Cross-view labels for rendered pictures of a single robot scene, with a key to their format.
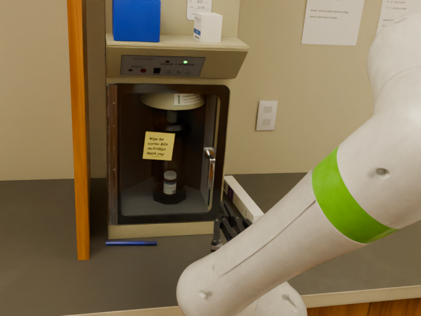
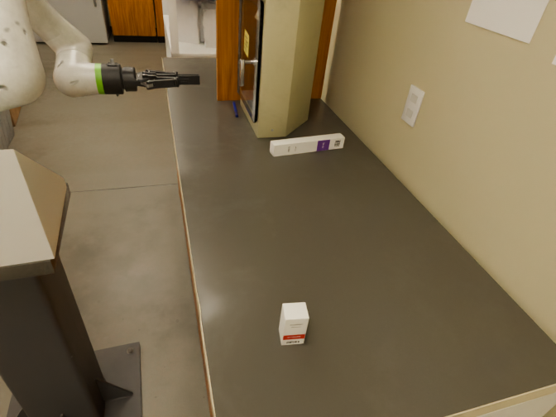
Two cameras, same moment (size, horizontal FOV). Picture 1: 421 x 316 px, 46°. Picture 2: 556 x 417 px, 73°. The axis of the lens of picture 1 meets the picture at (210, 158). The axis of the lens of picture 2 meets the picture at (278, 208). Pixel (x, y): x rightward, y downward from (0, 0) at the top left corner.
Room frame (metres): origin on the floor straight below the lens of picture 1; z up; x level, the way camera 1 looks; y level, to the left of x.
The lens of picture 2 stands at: (1.22, -1.31, 1.58)
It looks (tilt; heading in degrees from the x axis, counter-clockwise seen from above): 37 degrees down; 84
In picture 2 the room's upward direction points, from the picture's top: 6 degrees clockwise
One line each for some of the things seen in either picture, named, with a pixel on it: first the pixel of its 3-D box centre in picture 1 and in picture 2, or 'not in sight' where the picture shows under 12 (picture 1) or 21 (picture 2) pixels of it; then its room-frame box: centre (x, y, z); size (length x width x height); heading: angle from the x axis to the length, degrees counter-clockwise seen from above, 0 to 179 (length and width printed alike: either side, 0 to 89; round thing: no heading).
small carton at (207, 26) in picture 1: (207, 27); not in sight; (1.17, 0.03, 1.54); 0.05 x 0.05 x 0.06; 22
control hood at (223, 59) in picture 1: (175, 60); not in sight; (1.15, 0.10, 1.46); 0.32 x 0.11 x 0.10; 104
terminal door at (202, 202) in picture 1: (168, 157); (248, 55); (1.20, 0.11, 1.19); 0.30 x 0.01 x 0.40; 103
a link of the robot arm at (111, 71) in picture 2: not in sight; (113, 78); (0.78, -0.10, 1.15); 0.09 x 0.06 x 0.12; 104
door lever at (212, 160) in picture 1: (210, 170); (246, 72); (1.20, 0.00, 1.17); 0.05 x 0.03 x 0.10; 14
